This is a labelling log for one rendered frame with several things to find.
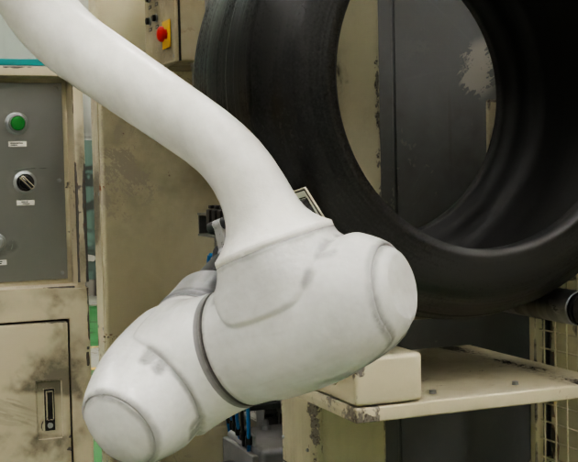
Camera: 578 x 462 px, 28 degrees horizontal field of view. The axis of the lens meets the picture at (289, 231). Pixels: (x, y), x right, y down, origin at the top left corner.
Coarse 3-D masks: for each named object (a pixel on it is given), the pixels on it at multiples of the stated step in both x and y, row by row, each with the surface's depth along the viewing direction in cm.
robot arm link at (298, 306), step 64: (0, 0) 100; (64, 0) 99; (64, 64) 98; (128, 64) 96; (192, 128) 93; (256, 192) 91; (256, 256) 88; (320, 256) 88; (384, 256) 87; (256, 320) 89; (320, 320) 86; (384, 320) 86; (256, 384) 91; (320, 384) 90
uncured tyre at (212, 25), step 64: (256, 0) 133; (320, 0) 130; (512, 0) 172; (576, 0) 163; (256, 64) 131; (320, 64) 130; (512, 64) 173; (576, 64) 168; (256, 128) 132; (320, 128) 131; (512, 128) 174; (576, 128) 168; (320, 192) 132; (512, 192) 173; (576, 192) 163; (448, 256) 137; (512, 256) 141; (576, 256) 145
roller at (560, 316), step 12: (540, 300) 152; (552, 300) 149; (564, 300) 147; (576, 300) 146; (516, 312) 158; (528, 312) 155; (540, 312) 152; (552, 312) 149; (564, 312) 147; (576, 312) 146; (576, 324) 147
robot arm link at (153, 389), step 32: (160, 320) 96; (192, 320) 93; (128, 352) 94; (160, 352) 93; (192, 352) 92; (96, 384) 93; (128, 384) 91; (160, 384) 92; (192, 384) 93; (96, 416) 92; (128, 416) 91; (160, 416) 91; (192, 416) 93; (224, 416) 95; (128, 448) 92; (160, 448) 92
